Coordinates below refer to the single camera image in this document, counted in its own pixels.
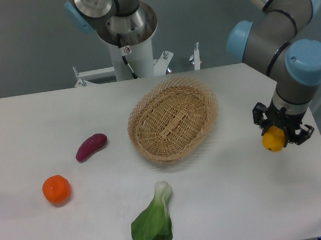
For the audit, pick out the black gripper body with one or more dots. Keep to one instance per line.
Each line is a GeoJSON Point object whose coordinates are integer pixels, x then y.
{"type": "Point", "coordinates": [283, 115]}

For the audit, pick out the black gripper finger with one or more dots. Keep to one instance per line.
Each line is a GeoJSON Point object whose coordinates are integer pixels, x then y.
{"type": "Point", "coordinates": [260, 117]}
{"type": "Point", "coordinates": [299, 135]}

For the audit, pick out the yellow mango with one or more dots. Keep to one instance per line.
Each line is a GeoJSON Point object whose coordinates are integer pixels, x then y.
{"type": "Point", "coordinates": [274, 139]}

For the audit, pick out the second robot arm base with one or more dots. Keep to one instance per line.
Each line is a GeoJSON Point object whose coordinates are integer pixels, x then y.
{"type": "Point", "coordinates": [117, 22]}

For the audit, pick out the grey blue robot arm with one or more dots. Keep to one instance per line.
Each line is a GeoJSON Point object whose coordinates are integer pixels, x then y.
{"type": "Point", "coordinates": [270, 47]}

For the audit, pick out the woven wicker basket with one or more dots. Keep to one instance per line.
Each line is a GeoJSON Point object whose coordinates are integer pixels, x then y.
{"type": "Point", "coordinates": [172, 120]}

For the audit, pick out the green bok choy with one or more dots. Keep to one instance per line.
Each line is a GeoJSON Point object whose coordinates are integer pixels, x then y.
{"type": "Point", "coordinates": [154, 223]}

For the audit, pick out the purple sweet potato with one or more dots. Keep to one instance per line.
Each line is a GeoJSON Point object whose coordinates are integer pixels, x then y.
{"type": "Point", "coordinates": [90, 146]}

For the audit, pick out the orange tangerine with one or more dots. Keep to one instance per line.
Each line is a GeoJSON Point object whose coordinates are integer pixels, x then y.
{"type": "Point", "coordinates": [56, 189]}

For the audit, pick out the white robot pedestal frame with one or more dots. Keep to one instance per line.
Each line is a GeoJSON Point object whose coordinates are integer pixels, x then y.
{"type": "Point", "coordinates": [128, 62]}

